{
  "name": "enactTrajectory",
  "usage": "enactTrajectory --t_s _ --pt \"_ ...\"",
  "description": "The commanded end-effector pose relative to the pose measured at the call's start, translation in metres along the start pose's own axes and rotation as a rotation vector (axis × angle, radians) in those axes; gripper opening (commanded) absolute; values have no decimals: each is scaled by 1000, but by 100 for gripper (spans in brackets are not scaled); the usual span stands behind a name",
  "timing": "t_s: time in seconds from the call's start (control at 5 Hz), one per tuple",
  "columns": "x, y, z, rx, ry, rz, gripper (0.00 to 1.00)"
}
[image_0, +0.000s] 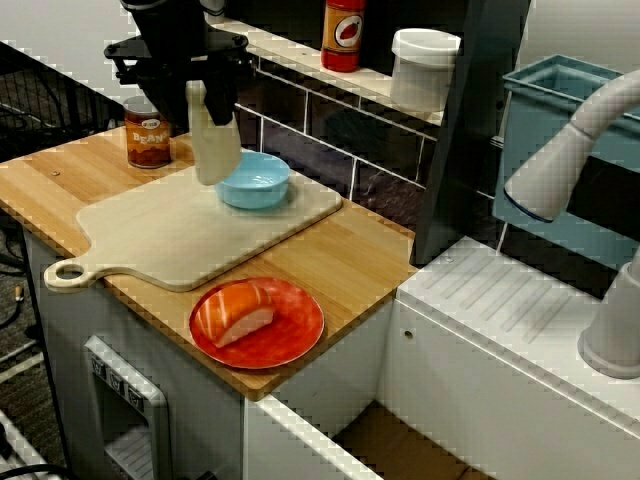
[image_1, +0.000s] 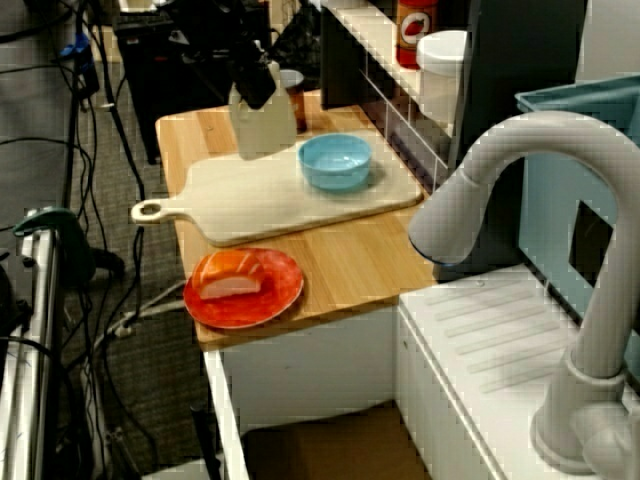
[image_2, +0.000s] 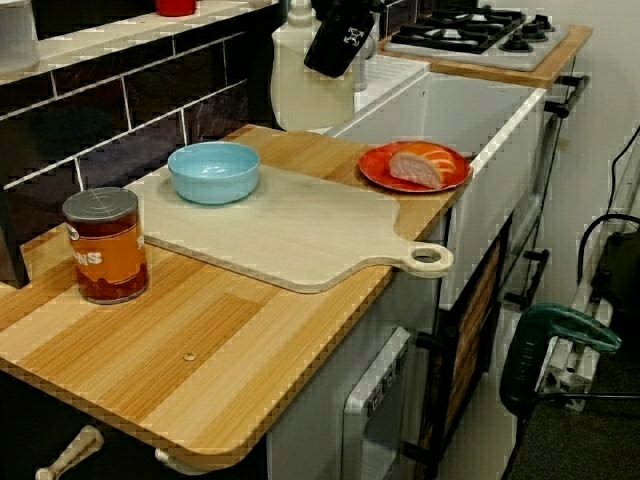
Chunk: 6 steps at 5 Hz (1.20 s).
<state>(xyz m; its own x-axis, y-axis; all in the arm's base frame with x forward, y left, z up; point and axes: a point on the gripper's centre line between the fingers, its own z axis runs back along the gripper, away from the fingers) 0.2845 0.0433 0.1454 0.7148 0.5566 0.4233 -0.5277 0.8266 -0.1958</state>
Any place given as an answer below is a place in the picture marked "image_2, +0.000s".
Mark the white tiled shelf ledge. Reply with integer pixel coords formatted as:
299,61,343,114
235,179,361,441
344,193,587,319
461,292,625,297
0,0,281,89

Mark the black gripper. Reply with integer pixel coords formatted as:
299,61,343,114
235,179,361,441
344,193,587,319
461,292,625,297
303,0,387,80

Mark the white peg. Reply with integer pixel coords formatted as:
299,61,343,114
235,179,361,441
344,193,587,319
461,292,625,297
153,446,201,476

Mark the straight black cord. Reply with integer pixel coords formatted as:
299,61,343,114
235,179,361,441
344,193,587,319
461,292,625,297
537,391,640,401

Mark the light blue bowl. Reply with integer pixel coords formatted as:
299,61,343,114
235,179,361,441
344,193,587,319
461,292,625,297
166,141,261,205

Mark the wooden peg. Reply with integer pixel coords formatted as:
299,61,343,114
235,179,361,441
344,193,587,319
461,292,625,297
33,424,106,480

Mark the orange beans can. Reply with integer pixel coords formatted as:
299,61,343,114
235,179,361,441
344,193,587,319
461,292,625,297
61,186,150,305

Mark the wood panel black frame door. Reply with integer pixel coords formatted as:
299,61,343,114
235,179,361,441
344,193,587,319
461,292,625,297
417,209,516,480

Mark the white toy sink unit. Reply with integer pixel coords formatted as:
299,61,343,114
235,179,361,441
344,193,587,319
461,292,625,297
327,53,547,311

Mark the green power tool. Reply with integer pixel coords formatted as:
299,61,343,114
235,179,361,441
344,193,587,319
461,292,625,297
499,302,624,419

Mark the red round plate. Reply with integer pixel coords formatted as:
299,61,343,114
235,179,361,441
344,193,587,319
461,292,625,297
357,141,474,195

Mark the grey toy faucet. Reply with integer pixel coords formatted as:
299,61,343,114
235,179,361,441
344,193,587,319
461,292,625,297
352,34,384,94

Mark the white plastic detergent bottle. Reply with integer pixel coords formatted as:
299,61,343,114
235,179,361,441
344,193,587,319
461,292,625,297
270,0,357,133

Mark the black oven handle bar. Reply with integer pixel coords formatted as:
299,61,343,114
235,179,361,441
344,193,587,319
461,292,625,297
543,73,591,120

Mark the thin black cable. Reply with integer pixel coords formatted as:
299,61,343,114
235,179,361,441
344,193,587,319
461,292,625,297
606,134,640,207

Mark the grey toy dishwasher door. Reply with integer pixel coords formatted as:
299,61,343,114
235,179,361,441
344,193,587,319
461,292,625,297
342,325,415,480

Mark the red ketchup bottle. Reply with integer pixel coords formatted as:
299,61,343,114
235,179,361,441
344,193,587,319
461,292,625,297
153,0,197,18

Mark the salmon nigiri sushi toy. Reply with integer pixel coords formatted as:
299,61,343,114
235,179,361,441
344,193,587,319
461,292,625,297
387,141,465,191

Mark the toy gas stove top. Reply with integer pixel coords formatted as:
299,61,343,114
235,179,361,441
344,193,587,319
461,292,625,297
382,3,571,74

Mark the white toy kitchen cabinet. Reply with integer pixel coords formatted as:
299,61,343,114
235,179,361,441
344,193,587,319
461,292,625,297
264,279,451,480

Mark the thick black cable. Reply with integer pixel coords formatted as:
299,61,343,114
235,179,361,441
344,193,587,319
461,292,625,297
577,213,640,289

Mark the aluminium profile bracket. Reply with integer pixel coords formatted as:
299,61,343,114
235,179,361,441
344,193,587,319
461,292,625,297
537,334,601,412

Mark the black door handle bar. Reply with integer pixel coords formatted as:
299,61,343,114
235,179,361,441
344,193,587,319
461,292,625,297
503,248,551,309

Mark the wooden cutting board with handle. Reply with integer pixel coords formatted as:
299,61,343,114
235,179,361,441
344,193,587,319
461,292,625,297
142,162,455,295

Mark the white cup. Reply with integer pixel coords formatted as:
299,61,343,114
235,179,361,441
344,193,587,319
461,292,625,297
0,0,40,74

